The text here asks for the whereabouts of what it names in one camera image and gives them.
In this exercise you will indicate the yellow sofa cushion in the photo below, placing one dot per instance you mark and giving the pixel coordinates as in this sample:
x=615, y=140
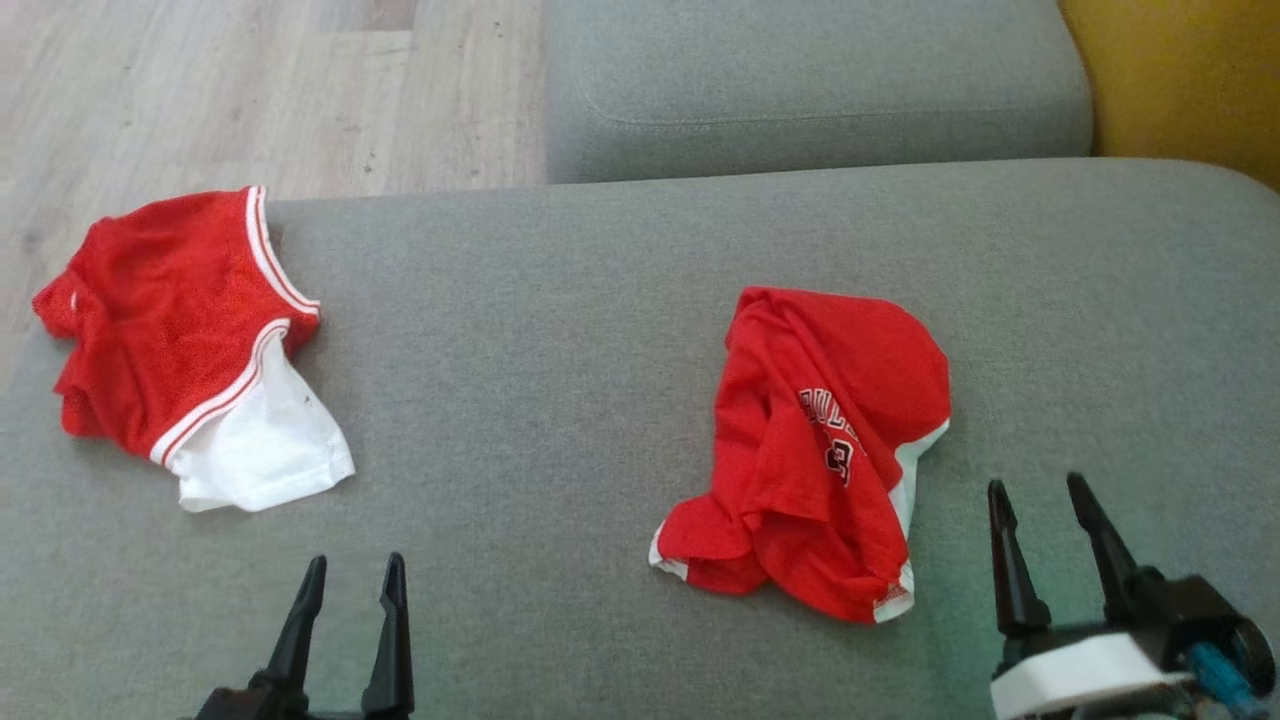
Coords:
x=1190, y=70

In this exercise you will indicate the grey sofa back cushion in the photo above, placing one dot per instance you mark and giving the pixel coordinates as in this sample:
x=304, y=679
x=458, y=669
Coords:
x=800, y=80

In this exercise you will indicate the large grey sofa seat cushion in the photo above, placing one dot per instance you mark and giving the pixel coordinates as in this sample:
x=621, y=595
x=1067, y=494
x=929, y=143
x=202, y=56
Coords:
x=520, y=350

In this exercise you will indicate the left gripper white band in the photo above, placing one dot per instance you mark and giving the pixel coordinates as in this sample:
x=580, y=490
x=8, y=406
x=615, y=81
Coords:
x=240, y=706

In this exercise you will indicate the red basketball jersey white sleeves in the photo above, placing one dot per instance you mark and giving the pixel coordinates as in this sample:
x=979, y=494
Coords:
x=160, y=320
x=800, y=490

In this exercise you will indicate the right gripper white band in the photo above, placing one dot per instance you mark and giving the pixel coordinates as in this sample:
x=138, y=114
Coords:
x=1080, y=670

